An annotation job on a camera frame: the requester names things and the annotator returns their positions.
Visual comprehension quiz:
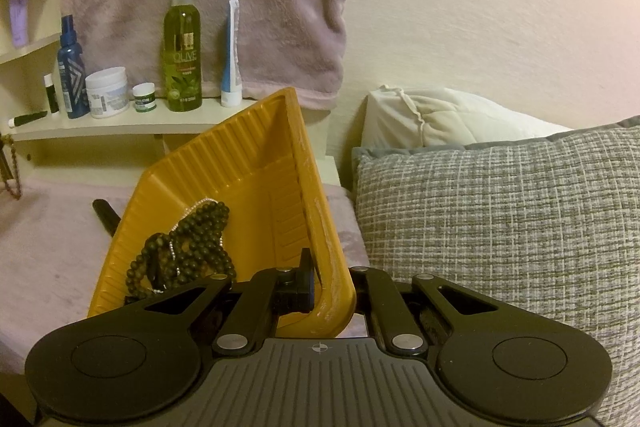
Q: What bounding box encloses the green olive spray bottle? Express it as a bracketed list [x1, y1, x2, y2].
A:
[163, 0, 202, 112]

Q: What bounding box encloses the white cream jar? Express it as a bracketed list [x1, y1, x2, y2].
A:
[86, 66, 129, 119]

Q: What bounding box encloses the grey woven pillow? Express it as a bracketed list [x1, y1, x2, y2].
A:
[352, 118, 639, 426]

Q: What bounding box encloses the dark green bead necklace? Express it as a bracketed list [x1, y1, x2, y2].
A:
[0, 133, 24, 202]

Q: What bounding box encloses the white pillow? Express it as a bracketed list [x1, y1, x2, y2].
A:
[361, 86, 568, 148]

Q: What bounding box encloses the black rectangular case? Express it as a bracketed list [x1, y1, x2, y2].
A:
[92, 198, 122, 237]

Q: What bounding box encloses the brown wooden bead necklace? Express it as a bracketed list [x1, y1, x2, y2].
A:
[124, 198, 239, 301]

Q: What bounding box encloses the white black lip balm stick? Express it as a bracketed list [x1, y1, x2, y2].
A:
[43, 74, 60, 115]

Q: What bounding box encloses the orange plastic tray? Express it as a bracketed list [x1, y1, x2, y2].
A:
[88, 88, 356, 338]

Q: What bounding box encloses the blue white tube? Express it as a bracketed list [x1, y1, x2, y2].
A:
[220, 0, 243, 107]

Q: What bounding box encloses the blue spray bottle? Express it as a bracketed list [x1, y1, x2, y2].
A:
[58, 15, 90, 119]

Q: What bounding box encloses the lilac tube on shelf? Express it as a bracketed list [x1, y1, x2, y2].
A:
[9, 0, 29, 48]

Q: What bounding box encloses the white pearl necklace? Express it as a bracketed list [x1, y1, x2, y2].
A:
[167, 197, 219, 268]

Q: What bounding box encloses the dark green tube white cap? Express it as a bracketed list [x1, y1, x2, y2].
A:
[8, 110, 48, 129]

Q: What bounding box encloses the cream wooden shelf unit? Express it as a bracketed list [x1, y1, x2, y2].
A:
[1, 0, 236, 185]

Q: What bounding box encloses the small green label jar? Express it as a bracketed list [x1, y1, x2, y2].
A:
[132, 82, 156, 113]

